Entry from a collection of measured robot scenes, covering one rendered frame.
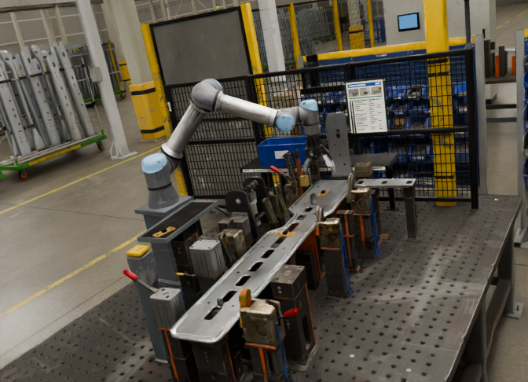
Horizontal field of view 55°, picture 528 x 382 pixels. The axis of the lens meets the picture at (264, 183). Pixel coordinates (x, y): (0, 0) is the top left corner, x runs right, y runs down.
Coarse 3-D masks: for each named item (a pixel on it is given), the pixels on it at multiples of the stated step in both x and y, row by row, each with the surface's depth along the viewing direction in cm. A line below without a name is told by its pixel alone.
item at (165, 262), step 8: (184, 200) 240; (136, 208) 241; (144, 208) 239; (160, 208) 235; (168, 208) 233; (176, 208) 235; (144, 216) 240; (152, 216) 236; (160, 216) 233; (152, 224) 238; (152, 248) 245; (160, 248) 241; (168, 248) 238; (160, 256) 244; (168, 256) 240; (160, 264) 246; (168, 264) 242; (176, 264) 241; (160, 272) 248; (168, 272) 245; (176, 272) 242; (160, 280) 249; (168, 280) 247; (176, 280) 243
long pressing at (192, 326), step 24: (312, 192) 251; (336, 192) 246; (312, 216) 222; (264, 240) 206; (288, 240) 203; (240, 264) 189; (264, 264) 186; (216, 288) 175; (240, 288) 172; (264, 288) 172; (192, 312) 163; (192, 336) 150; (216, 336) 148
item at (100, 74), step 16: (80, 0) 796; (80, 16) 807; (96, 32) 819; (96, 48) 820; (96, 64) 829; (96, 80) 829; (112, 96) 851; (112, 112) 852; (112, 128) 863; (112, 144) 869
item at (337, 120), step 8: (336, 112) 258; (328, 120) 261; (336, 120) 259; (344, 120) 257; (328, 128) 263; (336, 128) 261; (344, 128) 259; (328, 136) 264; (344, 136) 260; (328, 144) 266; (336, 144) 264; (344, 144) 262; (336, 152) 265; (344, 152) 264; (336, 160) 267; (344, 160) 265; (336, 168) 269; (344, 168) 267
